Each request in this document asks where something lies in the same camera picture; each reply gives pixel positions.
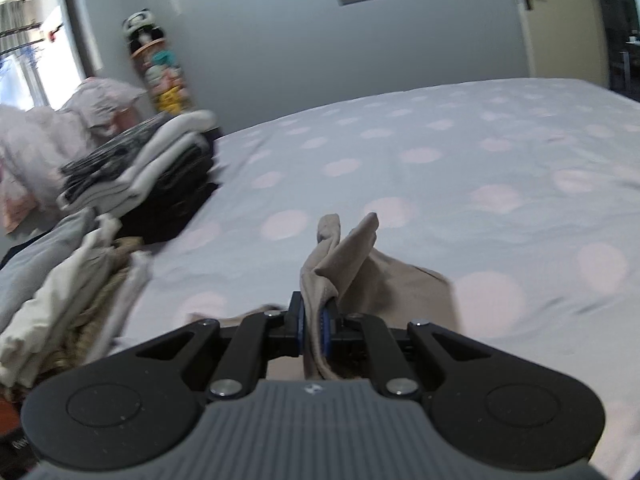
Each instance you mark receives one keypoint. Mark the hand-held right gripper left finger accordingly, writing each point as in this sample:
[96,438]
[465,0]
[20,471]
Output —
[298,325]

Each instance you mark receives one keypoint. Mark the beige patterned folded garment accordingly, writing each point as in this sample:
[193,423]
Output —
[85,330]

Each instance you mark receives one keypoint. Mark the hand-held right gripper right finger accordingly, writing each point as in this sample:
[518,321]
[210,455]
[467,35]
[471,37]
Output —
[326,330]

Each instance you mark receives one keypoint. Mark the black folded clothes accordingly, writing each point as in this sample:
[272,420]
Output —
[170,210]

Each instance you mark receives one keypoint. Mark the cream door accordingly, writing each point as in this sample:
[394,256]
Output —
[565,35]

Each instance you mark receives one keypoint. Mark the pink polka dot duvet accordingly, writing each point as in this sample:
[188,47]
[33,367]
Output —
[35,145]

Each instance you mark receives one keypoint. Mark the window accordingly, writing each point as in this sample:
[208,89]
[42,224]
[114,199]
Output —
[30,60]

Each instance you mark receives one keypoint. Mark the taupe garment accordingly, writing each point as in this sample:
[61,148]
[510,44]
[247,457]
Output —
[390,285]

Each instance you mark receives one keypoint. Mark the pink pillow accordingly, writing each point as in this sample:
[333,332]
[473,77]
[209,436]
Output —
[15,210]

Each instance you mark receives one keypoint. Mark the thin white folded garment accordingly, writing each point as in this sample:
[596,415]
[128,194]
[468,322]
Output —
[125,295]

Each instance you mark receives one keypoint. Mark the polka dot bed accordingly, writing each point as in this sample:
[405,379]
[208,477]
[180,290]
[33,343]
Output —
[450,160]

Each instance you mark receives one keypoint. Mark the dark patterned folded cloth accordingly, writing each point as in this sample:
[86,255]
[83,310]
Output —
[110,155]

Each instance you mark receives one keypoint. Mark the light grey folded cloth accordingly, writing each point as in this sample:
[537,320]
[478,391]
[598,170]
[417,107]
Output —
[95,195]

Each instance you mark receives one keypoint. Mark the hanging row of plush toys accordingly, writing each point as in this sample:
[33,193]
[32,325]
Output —
[160,70]

